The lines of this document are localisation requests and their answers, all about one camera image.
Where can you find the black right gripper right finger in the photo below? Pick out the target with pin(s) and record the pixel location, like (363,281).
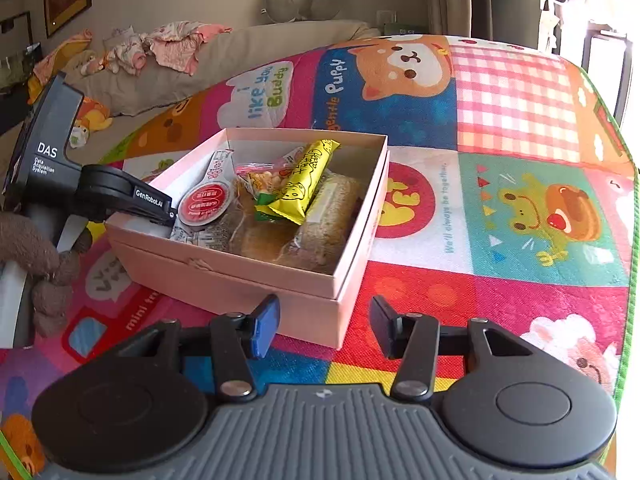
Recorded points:
(411,338)

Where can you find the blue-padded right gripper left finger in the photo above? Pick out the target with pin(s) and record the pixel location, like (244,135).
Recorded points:
(237,337)

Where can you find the pink cardboard gift box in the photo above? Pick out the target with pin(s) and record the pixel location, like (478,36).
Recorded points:
(219,256)

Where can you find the brown cake clear wrapper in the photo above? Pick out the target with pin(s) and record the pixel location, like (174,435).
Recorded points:
(238,232)

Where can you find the sesame bar clear wrapper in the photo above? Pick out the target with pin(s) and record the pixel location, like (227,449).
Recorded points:
(319,242)

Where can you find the round red white spoon-shaped packet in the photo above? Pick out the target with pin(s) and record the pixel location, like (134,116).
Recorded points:
(211,197)

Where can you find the yellow long snack packet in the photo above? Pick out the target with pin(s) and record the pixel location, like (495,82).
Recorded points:
(294,198)

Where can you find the green egg-biscuit snack bag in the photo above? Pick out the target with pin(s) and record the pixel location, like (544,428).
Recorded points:
(264,180)

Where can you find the brown gloved hand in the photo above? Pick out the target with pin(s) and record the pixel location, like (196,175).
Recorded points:
(40,262)

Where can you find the orange yellow plush toy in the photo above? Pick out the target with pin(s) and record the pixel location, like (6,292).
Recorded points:
(92,116)

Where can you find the pink baby clothes pile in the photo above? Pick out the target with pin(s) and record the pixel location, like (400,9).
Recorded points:
(174,45)

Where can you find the beige bed pillow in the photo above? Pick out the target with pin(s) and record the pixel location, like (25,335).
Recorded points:
(223,57)

